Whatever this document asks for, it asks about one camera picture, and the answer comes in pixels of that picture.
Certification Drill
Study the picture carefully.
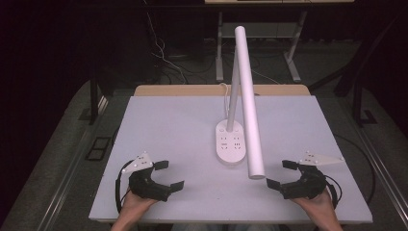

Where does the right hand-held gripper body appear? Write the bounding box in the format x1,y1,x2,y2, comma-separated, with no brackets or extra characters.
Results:
280,150,345,201

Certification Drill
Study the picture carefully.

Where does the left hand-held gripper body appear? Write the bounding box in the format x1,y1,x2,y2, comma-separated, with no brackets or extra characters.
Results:
121,151,171,203

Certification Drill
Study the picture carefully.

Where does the person's left hand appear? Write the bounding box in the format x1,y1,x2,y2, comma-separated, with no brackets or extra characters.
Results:
118,188,159,221

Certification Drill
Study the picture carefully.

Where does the person's right hand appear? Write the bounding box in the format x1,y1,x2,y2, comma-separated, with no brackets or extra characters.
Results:
291,188,337,223

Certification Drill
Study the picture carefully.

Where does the white table board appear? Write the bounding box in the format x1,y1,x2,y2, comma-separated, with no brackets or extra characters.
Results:
89,94,374,225

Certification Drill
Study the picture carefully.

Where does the black floor outlet cover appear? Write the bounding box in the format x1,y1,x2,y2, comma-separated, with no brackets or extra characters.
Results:
85,136,113,162

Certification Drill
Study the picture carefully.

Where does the white desk lamp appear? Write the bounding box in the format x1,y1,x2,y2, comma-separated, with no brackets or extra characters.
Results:
215,25,267,181

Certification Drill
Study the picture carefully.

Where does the black metal stand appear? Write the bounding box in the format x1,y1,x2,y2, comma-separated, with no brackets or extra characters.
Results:
89,78,101,126
350,76,379,127

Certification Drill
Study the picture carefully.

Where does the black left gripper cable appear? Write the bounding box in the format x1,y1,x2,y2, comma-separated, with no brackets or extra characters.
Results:
115,159,135,215

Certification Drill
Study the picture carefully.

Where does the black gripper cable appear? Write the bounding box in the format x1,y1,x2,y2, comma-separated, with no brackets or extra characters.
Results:
324,174,344,210
115,159,135,215

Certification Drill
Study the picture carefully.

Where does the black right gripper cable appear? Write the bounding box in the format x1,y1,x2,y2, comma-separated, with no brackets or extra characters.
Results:
324,174,344,210

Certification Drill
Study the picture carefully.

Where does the black floor cable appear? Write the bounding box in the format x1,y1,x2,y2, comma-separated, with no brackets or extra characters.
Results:
333,134,377,206

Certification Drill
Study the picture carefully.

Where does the white lamp cable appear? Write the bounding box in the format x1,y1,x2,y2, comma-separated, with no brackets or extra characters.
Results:
218,82,231,120

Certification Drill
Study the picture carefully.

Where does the metal frame desk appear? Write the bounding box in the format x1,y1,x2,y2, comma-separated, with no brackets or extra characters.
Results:
204,0,356,84

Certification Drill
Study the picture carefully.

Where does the white floor cable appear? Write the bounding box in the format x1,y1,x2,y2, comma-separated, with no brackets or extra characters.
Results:
143,0,191,86

